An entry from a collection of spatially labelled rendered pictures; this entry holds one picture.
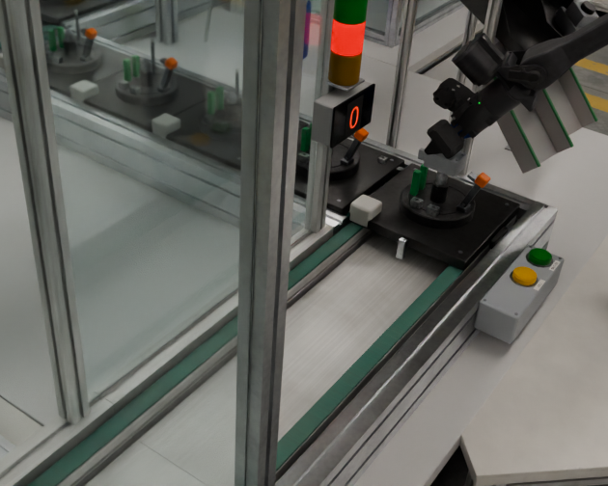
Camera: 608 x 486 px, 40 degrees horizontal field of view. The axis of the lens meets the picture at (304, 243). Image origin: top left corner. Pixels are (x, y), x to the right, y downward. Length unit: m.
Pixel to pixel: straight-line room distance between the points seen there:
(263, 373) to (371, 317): 0.70
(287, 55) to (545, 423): 0.94
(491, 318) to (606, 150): 0.86
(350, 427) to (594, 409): 0.44
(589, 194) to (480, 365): 0.66
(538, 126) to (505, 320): 0.54
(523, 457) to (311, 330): 0.38
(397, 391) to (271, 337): 0.55
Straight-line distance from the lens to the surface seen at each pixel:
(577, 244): 1.80
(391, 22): 2.55
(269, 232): 0.63
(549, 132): 1.83
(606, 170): 2.10
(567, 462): 1.35
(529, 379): 1.45
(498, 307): 1.41
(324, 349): 1.34
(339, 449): 1.14
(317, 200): 1.47
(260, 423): 0.76
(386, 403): 1.21
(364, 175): 1.67
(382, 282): 1.49
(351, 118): 1.37
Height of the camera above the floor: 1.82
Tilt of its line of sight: 36 degrees down
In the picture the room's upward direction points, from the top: 4 degrees clockwise
